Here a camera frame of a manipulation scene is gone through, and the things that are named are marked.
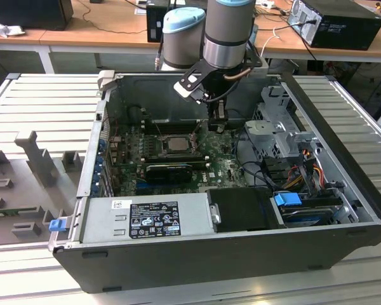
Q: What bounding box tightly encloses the crumpled white paper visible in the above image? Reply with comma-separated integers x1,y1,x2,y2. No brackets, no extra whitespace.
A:
0,17,27,38

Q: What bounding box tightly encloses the black PC silver back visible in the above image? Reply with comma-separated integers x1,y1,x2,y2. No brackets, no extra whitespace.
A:
287,0,381,51

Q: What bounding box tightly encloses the black graphics card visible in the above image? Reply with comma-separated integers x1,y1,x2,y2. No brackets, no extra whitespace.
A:
145,163,194,184

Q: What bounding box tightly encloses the small black PC tower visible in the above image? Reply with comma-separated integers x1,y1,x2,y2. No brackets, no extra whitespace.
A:
145,4,172,44

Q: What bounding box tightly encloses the silver metal drive cage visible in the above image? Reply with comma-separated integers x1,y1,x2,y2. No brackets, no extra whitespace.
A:
244,85,321,159

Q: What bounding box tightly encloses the orange wire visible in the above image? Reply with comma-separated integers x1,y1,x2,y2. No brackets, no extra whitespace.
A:
314,166,326,189

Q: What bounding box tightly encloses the thick black wire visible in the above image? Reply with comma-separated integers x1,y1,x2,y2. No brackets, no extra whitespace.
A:
236,160,274,191

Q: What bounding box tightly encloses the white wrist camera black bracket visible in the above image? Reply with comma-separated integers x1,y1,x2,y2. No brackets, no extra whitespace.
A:
173,59,211,103

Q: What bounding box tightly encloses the large black box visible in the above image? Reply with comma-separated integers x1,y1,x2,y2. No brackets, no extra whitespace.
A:
0,0,74,31

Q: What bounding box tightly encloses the green motherboard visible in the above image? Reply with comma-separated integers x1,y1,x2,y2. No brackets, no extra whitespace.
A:
109,119,258,196

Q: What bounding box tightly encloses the silver green CPU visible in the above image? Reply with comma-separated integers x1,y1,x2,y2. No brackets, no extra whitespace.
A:
163,137,193,152

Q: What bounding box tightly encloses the grey power supply unit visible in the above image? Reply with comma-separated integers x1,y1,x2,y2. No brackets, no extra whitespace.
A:
79,192,215,244

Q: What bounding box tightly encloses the black plastic shroud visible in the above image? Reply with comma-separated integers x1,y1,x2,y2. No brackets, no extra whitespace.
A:
206,187,285,233

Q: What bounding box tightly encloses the yellow wire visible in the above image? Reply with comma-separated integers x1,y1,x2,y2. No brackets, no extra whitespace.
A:
284,175,306,189

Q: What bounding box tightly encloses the CPU socket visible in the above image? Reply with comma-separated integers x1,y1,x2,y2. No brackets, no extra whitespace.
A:
157,134,200,156

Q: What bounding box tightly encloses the hard disk in blue carrier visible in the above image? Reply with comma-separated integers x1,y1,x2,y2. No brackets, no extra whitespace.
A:
272,192,334,228

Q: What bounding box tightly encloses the black arm cable silver plug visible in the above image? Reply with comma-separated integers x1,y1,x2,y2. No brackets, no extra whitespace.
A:
154,18,166,71

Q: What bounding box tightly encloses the black open PC case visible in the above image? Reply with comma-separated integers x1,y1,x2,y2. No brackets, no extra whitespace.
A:
47,71,381,295

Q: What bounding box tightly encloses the grey parts rack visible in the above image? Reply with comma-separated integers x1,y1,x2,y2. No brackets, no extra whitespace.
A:
0,130,86,247

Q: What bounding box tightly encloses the green RAM stick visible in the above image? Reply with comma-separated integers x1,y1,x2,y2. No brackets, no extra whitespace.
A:
0,207,39,219

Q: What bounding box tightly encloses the wooden desk white frame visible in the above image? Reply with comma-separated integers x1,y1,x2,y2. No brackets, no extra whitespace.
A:
0,18,55,74
255,0,381,64
39,0,264,69

